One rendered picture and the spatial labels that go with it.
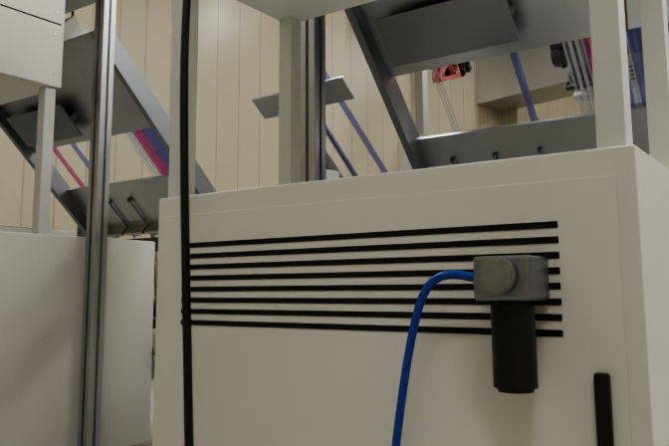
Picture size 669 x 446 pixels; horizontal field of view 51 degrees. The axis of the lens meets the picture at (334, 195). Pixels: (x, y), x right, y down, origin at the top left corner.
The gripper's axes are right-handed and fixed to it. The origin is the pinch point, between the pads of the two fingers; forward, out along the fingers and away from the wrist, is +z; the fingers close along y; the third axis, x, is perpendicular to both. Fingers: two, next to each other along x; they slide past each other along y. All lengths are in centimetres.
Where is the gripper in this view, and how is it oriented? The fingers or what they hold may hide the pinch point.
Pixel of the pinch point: (437, 78)
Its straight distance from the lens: 176.8
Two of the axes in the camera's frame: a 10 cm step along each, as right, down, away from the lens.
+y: 8.2, -0.8, -5.7
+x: 3.8, 8.2, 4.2
